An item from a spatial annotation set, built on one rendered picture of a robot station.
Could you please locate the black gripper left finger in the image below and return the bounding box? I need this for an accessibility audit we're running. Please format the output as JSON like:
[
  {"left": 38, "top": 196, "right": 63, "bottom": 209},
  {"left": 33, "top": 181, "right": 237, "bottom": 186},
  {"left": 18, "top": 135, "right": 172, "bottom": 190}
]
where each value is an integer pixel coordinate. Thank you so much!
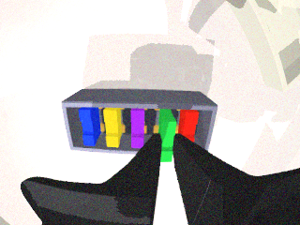
[{"left": 20, "top": 134, "right": 162, "bottom": 225}]

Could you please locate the beige rectangular tray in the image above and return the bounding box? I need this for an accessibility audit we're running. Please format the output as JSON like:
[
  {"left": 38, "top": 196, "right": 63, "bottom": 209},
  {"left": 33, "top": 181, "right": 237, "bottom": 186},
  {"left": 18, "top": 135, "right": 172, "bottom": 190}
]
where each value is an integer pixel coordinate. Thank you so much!
[{"left": 226, "top": 0, "right": 300, "bottom": 93}]

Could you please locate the purple fuse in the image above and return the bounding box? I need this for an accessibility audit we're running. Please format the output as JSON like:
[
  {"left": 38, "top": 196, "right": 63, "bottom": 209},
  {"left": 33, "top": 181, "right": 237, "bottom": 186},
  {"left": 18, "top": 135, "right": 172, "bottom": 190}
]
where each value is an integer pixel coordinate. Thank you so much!
[{"left": 130, "top": 109, "right": 143, "bottom": 147}]

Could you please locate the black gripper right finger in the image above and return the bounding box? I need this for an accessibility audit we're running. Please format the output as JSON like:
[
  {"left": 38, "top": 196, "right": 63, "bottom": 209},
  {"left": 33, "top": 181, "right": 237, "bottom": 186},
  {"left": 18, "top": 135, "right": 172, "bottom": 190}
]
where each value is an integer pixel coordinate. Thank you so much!
[{"left": 172, "top": 132, "right": 300, "bottom": 225}]

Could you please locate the green blade fuse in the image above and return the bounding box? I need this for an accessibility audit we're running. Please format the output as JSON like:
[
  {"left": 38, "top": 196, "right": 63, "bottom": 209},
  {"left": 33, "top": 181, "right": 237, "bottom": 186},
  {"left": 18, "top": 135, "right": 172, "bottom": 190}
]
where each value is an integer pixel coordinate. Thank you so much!
[{"left": 157, "top": 109, "right": 176, "bottom": 162}]

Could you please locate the red fuse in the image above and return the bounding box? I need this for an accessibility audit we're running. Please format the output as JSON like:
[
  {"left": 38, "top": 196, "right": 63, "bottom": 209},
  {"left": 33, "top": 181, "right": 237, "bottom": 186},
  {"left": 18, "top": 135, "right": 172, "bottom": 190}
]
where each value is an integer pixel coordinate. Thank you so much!
[{"left": 179, "top": 110, "right": 199, "bottom": 142}]

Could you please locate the grey fuse block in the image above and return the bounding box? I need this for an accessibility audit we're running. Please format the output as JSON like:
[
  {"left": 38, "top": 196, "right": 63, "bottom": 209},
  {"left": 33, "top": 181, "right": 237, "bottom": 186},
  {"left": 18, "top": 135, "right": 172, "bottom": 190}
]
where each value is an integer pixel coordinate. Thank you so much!
[{"left": 61, "top": 87, "right": 218, "bottom": 155}]

